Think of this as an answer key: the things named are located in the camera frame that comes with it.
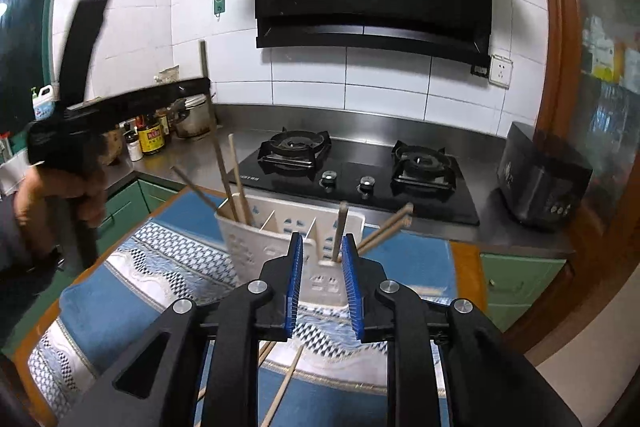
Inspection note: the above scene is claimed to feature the black gas cooktop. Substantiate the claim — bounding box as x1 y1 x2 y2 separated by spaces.
234 127 481 227

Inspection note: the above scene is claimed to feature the person's left hand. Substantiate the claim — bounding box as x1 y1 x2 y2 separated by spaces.
14 164 107 230

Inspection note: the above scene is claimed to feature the wooden glass door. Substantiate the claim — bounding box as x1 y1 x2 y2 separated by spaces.
530 0 640 358

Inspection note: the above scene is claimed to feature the cluster of condiment bottles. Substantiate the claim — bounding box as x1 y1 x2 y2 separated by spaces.
120 67 182 162

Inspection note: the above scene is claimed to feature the white wall socket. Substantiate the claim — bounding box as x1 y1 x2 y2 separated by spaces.
487 53 514 88

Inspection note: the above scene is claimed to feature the black countertop appliance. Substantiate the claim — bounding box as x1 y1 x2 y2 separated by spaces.
496 121 593 233

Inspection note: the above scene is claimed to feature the steel pot with lid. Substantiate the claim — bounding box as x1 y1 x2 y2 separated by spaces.
172 92 214 140

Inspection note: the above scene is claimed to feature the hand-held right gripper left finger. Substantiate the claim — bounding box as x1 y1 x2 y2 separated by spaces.
57 232 304 427

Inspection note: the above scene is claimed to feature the blue patterned table cloth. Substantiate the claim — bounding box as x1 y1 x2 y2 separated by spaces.
27 192 481 427

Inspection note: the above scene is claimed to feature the white plastic chopstick holder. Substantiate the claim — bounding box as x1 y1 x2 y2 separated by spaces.
215 193 366 308

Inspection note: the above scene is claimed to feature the white detergent jug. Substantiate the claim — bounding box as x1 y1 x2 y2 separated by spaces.
31 84 64 122

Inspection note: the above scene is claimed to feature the green kitchen cabinet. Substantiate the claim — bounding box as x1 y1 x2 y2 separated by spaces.
480 252 568 333
95 177 187 258

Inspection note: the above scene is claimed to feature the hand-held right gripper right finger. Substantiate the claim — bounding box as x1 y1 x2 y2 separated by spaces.
342 234 583 427

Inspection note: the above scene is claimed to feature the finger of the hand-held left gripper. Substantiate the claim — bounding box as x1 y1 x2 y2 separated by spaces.
65 76 212 120
59 0 114 104

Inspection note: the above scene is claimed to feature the dark green framed window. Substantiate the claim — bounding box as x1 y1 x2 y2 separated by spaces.
0 0 76 132

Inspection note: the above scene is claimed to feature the person's left forearm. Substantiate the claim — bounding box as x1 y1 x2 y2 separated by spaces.
0 187 68 303

